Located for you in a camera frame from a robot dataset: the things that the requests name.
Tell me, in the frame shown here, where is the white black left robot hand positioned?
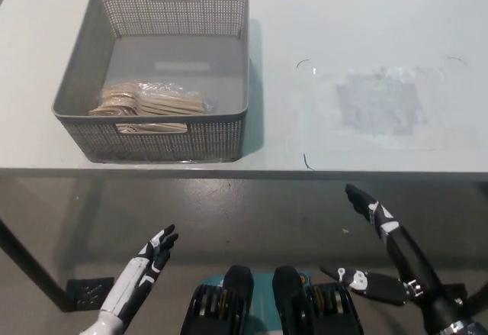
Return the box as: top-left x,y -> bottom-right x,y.
98,224 -> 179,324

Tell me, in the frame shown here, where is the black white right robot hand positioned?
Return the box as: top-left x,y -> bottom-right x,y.
319,184 -> 459,325

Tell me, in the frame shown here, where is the clear bag of wooden cutlery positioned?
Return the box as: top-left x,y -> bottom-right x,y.
88,81 -> 219,134

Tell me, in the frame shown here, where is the black table leg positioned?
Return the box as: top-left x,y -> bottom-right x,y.
0,214 -> 77,311
467,282 -> 488,316

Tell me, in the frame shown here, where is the grey perforated plastic basket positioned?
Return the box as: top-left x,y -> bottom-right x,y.
51,0 -> 251,163

